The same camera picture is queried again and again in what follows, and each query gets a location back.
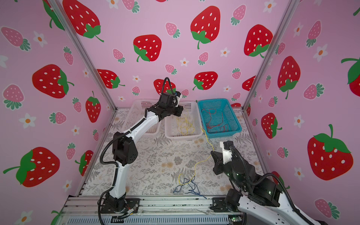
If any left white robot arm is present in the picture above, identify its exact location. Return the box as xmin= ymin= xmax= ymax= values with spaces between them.
xmin=97 ymin=77 xmax=183 ymax=224

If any left white plastic basket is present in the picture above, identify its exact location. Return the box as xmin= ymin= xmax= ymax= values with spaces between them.
xmin=122 ymin=99 xmax=161 ymax=138

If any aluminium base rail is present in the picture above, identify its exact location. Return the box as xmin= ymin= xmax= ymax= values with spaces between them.
xmin=56 ymin=195 xmax=282 ymax=225

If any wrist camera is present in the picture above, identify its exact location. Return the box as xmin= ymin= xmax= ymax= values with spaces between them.
xmin=220 ymin=141 xmax=233 ymax=165
xmin=175 ymin=91 xmax=182 ymax=106

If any left aluminium corner post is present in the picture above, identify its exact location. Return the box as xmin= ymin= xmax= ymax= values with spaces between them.
xmin=50 ymin=1 xmax=117 ymax=111

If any right aluminium corner post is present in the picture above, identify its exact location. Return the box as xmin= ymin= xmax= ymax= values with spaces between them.
xmin=242 ymin=0 xmax=300 ymax=111

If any teal plastic basket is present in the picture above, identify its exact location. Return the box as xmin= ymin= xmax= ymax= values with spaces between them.
xmin=197 ymin=98 xmax=242 ymax=138

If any middle white plastic basket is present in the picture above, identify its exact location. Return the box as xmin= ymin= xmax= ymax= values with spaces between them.
xmin=165 ymin=101 xmax=203 ymax=141

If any aluminium corner post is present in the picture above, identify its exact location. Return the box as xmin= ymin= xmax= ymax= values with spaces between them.
xmin=50 ymin=1 xmax=117 ymax=111
xmin=242 ymin=0 xmax=300 ymax=111

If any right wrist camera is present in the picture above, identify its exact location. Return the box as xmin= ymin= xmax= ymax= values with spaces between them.
xmin=220 ymin=141 xmax=233 ymax=165

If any white plastic basket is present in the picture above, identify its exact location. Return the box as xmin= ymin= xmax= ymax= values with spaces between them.
xmin=122 ymin=99 xmax=161 ymax=138
xmin=165 ymin=101 xmax=203 ymax=141

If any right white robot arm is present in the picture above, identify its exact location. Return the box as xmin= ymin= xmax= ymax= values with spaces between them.
xmin=211 ymin=151 xmax=325 ymax=225

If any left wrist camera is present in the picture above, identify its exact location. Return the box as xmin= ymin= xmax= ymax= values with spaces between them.
xmin=175 ymin=91 xmax=182 ymax=106

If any red cable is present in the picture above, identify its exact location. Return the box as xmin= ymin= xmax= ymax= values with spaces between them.
xmin=201 ymin=108 xmax=217 ymax=124
xmin=204 ymin=112 xmax=229 ymax=133

